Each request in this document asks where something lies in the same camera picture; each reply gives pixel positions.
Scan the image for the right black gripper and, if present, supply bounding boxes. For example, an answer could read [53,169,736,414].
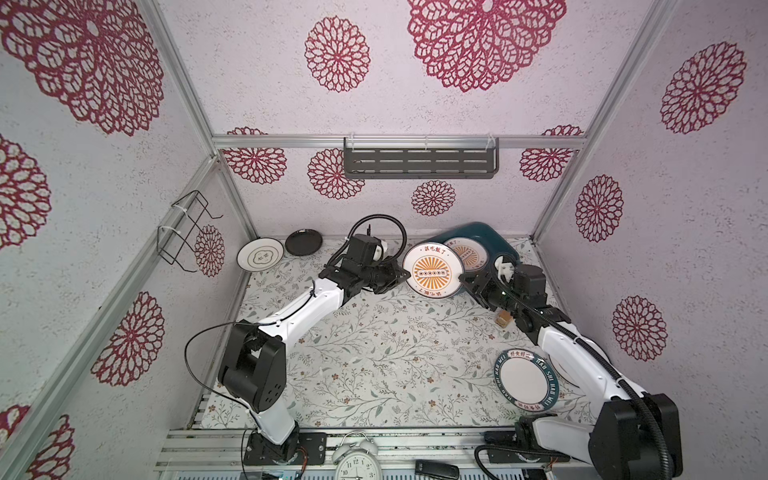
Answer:
[459,271,523,318]

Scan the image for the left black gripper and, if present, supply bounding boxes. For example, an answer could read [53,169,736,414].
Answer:
[361,255,411,295]

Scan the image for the small orange sunburst plate back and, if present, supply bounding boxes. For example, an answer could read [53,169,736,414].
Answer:
[445,237,489,273]

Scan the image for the green rim plate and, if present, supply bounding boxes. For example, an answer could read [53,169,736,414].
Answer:
[493,348,560,413]

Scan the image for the white plate brown flower outline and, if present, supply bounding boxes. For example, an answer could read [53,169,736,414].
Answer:
[237,238,285,272]

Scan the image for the white plate gold outline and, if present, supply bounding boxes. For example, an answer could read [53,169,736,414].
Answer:
[548,338,610,388]

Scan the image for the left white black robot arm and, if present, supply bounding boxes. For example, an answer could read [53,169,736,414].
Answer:
[218,234,409,447]

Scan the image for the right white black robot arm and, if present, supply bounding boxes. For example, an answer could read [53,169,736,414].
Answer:
[459,256,683,479]

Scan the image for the teal plastic bin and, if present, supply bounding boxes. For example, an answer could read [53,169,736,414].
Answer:
[427,222,521,275]

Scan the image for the brown spice jar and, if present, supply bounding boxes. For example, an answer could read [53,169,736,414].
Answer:
[495,310,514,329]

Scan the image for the small black plate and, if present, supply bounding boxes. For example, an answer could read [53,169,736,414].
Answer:
[284,229,323,257]

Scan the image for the white alarm clock centre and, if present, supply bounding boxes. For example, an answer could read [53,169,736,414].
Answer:
[332,440,384,480]

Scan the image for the black remote device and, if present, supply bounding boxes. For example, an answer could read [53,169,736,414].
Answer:
[414,459,460,480]

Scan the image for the grey wall shelf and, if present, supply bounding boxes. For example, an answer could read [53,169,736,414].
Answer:
[342,138,500,180]

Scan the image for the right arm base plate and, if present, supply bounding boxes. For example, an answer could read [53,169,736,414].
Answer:
[483,430,571,464]

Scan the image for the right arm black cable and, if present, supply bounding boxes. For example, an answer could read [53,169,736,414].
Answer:
[473,254,673,480]

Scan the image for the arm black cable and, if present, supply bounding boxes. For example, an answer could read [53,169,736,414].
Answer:
[183,320,265,430]
[473,254,673,480]

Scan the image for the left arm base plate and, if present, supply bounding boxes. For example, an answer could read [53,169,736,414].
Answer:
[243,429,328,466]

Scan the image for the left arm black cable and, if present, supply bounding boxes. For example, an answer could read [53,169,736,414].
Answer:
[183,320,265,430]

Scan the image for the black wire wall rack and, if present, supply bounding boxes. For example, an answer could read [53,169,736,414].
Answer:
[155,190,223,274]

